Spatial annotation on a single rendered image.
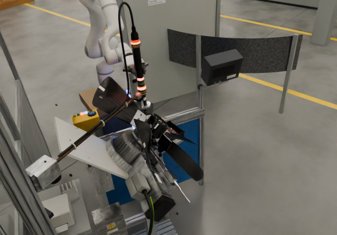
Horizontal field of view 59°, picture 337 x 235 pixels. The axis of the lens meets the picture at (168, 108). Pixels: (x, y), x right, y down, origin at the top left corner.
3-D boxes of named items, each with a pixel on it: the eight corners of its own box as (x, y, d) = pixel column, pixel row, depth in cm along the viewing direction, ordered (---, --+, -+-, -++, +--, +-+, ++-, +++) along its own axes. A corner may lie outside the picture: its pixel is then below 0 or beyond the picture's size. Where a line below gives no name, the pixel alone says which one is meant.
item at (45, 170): (40, 194, 107) (33, 178, 102) (28, 186, 110) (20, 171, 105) (62, 175, 114) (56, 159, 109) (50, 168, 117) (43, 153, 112)
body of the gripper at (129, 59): (139, 62, 161) (146, 71, 152) (121, 67, 158) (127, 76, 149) (137, 50, 157) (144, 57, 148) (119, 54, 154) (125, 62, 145)
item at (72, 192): (64, 206, 158) (63, 203, 157) (59, 187, 169) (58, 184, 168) (80, 199, 161) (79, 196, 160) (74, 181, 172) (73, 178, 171)
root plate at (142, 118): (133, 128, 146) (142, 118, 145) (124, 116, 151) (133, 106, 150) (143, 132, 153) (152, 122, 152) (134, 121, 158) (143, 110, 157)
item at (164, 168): (149, 150, 154) (189, 204, 134) (147, 149, 152) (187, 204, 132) (152, 147, 153) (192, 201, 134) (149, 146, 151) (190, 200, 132)
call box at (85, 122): (77, 137, 188) (73, 124, 181) (74, 128, 195) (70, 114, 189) (102, 129, 192) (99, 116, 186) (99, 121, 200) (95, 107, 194)
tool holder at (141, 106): (143, 113, 152) (141, 97, 146) (132, 109, 155) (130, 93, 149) (153, 104, 158) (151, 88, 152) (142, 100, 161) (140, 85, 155)
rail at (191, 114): (87, 154, 201) (84, 145, 197) (86, 150, 205) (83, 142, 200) (204, 116, 227) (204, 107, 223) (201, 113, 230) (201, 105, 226)
